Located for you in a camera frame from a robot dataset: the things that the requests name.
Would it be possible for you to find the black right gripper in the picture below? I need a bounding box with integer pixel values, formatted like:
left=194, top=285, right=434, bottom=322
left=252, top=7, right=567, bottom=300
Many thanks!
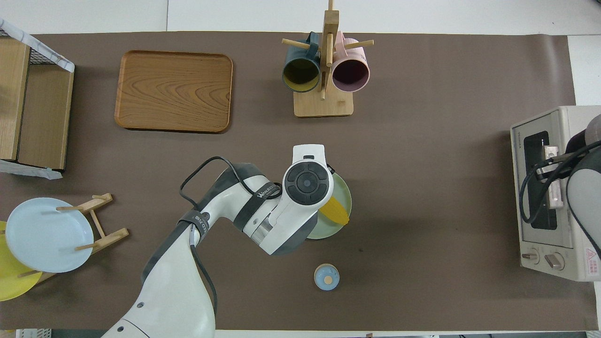
left=537, top=128, right=594, bottom=183

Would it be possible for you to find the pale green plate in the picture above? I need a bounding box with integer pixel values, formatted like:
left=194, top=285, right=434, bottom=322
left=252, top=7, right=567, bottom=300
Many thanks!
left=305, top=171, right=352, bottom=240

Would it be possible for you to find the yellow corn cob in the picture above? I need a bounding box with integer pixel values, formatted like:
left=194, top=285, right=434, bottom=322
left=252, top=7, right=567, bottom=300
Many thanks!
left=319, top=196, right=350, bottom=227

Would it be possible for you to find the oven glass door with handle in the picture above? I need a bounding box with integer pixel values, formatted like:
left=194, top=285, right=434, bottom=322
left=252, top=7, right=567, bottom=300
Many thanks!
left=512, top=117, right=575, bottom=249

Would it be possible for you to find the white toaster oven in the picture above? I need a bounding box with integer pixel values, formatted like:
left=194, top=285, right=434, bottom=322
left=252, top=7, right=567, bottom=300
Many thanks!
left=510, top=106, right=601, bottom=282

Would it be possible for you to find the wooden mug tree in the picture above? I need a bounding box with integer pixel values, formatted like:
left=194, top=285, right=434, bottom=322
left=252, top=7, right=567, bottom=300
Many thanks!
left=282, top=0, right=375, bottom=118

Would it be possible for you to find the brown table mat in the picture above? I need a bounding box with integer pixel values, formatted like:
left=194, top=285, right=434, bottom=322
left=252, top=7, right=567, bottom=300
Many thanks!
left=0, top=31, right=597, bottom=331

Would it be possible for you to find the pink mug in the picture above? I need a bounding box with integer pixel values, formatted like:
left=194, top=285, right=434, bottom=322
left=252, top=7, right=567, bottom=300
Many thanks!
left=331, top=31, right=370, bottom=92

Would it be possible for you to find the dark blue mug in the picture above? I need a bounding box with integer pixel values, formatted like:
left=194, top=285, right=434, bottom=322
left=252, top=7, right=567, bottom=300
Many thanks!
left=282, top=32, right=322, bottom=93

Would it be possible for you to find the small blue round bell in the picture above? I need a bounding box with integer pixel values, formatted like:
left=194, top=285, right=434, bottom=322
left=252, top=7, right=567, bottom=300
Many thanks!
left=314, top=263, right=340, bottom=291

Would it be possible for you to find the brown wooden tray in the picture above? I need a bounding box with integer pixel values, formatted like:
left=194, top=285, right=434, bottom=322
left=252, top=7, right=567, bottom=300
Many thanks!
left=114, top=50, right=234, bottom=134

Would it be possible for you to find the wooden plate rack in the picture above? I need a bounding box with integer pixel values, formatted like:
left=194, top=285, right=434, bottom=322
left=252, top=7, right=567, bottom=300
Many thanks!
left=18, top=193, right=130, bottom=284

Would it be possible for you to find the light blue plate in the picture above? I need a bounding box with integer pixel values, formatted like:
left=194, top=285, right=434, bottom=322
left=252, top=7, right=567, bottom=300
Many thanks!
left=5, top=197, right=94, bottom=273

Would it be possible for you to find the white checked cloth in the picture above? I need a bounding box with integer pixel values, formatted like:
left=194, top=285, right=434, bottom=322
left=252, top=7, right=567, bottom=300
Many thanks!
left=0, top=18, right=76, bottom=180

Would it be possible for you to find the yellow plate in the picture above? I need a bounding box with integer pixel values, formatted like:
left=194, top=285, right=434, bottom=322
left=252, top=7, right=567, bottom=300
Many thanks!
left=0, top=221, right=43, bottom=302

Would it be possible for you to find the black wire wooden shelf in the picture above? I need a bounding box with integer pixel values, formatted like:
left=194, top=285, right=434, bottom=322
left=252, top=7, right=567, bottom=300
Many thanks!
left=0, top=26, right=76, bottom=180

